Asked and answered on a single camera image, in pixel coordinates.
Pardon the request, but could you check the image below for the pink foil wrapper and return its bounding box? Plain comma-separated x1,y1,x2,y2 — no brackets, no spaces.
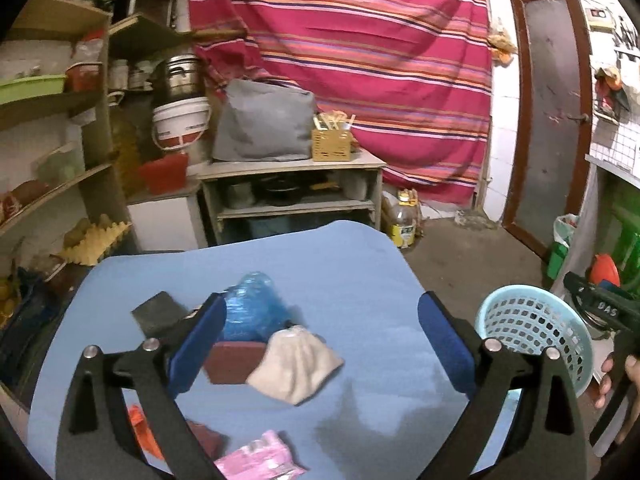
215,430,307,480

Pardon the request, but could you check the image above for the grey fabric cover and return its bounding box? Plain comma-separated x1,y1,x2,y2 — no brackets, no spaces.
212,79,317,162

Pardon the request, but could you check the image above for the orange wrapper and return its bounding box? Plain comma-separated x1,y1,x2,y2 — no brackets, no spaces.
128,404,164,460

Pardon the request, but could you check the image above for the green bin with bag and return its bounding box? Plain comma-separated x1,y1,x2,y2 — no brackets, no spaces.
547,214,579,280

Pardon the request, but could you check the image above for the brown framed door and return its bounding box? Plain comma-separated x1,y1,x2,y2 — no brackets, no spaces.
502,0,592,259

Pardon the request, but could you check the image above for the black cylindrical speaker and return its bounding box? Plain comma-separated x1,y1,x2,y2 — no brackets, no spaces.
131,292,188,338

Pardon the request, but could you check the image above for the kitchen counter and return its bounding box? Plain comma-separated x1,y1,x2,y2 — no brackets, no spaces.
561,156,639,458

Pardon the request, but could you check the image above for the green plastic tray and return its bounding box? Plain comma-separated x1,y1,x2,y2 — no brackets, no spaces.
0,75,66,105

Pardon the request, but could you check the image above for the person's right hand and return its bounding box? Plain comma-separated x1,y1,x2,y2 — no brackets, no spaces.
593,353,640,446

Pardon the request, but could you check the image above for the white cabinet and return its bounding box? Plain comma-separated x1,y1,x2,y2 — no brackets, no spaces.
127,180,208,252

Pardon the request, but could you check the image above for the beige cloth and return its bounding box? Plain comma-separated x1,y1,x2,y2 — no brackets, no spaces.
245,325,344,405

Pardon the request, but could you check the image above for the oil bottle yellow label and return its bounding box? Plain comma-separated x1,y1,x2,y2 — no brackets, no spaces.
390,188,419,249

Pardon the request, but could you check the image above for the red striped hanging cloth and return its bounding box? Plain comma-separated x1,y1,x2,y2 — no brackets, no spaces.
189,0,491,206

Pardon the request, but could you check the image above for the white plastic bucket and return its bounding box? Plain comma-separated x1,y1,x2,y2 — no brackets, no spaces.
152,96,212,152

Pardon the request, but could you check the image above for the small maroon scouring pad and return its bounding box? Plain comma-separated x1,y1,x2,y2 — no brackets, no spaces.
188,420,228,460

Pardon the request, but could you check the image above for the wooden shelf unit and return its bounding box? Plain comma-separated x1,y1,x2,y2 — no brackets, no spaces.
1,0,188,271

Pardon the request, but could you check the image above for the grey low shelf table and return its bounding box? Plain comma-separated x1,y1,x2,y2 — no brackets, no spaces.
198,150,385,245

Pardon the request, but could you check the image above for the dark blue plastic crate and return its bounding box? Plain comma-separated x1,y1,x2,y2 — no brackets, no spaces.
1,268,62,393

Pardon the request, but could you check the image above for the red plastic lid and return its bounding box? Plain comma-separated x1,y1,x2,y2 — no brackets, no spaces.
589,254,620,287

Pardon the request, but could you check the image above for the yellow egg tray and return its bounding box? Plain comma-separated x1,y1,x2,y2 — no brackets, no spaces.
58,214,131,266

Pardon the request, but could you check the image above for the red woven basket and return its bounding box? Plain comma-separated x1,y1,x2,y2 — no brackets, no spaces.
138,153,189,195

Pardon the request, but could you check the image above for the blue plastic bag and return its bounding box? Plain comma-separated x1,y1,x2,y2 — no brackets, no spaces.
220,272,292,342

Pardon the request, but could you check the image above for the light blue tablecloth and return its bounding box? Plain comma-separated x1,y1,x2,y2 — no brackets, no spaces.
27,219,522,480

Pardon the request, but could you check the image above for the light blue plastic basket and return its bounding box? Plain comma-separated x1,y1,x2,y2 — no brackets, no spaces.
475,285,594,396

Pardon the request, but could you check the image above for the yellow utensil box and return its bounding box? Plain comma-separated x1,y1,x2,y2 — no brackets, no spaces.
311,110,356,162

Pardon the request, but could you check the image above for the steel cooking pot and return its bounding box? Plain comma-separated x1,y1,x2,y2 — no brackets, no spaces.
151,53,205,107

